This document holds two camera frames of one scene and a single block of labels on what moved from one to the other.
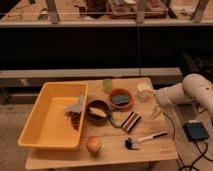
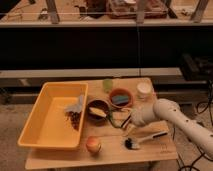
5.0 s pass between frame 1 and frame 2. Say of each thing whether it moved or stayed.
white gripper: moved
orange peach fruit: stayed
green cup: stayed
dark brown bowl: stayed
